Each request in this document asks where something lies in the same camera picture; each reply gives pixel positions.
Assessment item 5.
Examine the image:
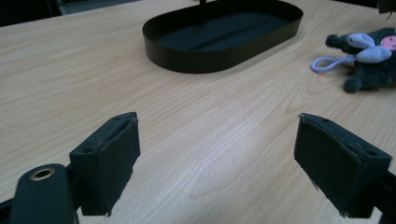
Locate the dark object at table edge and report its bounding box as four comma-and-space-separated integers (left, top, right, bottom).
377, 0, 396, 15

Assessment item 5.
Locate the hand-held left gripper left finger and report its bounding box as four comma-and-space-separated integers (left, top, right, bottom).
68, 111, 141, 217

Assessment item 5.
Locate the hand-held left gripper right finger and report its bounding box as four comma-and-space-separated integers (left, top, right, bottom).
293, 112, 393, 218

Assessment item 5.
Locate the dark plush toy keychain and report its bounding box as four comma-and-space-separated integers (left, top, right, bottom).
310, 27, 396, 94

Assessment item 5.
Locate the black oval tray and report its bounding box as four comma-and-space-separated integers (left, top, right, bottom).
142, 0, 304, 75

